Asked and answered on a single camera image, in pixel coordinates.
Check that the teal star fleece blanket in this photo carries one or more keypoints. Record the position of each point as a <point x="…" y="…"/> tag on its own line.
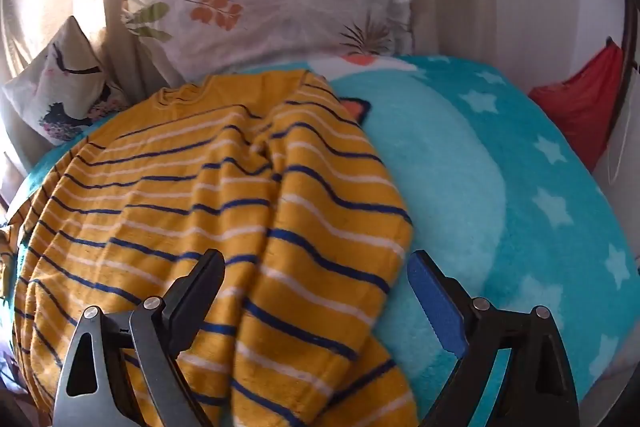
<point x="518" y="285"/>

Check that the leaf print ruffled pillow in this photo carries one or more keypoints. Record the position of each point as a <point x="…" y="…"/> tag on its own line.
<point x="188" y="40"/>

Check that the red plastic bag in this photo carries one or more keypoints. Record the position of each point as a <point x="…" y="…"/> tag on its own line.
<point x="582" y="106"/>

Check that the woman silhouette print cushion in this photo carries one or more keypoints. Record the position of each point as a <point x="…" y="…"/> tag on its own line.
<point x="65" y="90"/>

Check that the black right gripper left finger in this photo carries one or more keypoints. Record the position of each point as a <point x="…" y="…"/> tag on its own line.
<point x="94" y="388"/>

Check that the yellow striped knit sweater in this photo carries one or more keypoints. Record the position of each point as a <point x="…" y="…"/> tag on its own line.
<point x="272" y="171"/>

